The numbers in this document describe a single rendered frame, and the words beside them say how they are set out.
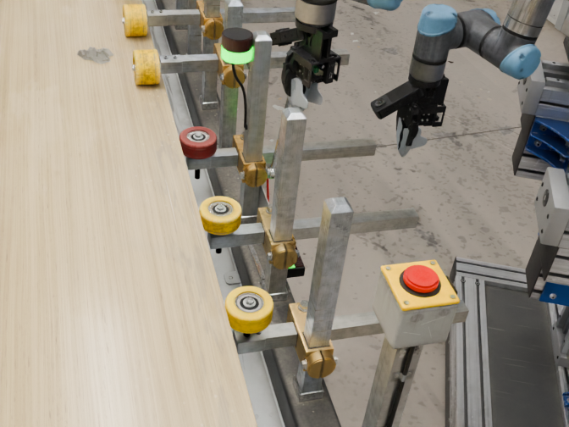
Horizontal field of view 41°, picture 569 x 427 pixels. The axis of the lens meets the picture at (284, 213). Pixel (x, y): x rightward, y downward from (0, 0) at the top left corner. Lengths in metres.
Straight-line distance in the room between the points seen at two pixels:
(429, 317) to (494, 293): 1.58
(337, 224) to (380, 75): 2.85
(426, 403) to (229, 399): 1.29
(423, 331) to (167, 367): 0.44
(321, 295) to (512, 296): 1.32
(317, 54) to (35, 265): 0.63
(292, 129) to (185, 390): 0.47
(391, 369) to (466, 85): 3.13
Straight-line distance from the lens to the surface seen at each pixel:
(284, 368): 1.44
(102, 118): 1.71
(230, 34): 1.49
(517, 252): 2.98
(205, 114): 2.11
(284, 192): 1.38
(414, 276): 0.87
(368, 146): 1.76
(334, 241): 1.13
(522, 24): 1.62
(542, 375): 2.26
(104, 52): 1.96
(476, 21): 1.71
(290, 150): 1.32
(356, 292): 2.62
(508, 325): 2.36
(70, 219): 1.44
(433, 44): 1.65
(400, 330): 0.87
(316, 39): 1.44
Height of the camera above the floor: 1.80
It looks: 38 degrees down
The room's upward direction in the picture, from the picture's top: 7 degrees clockwise
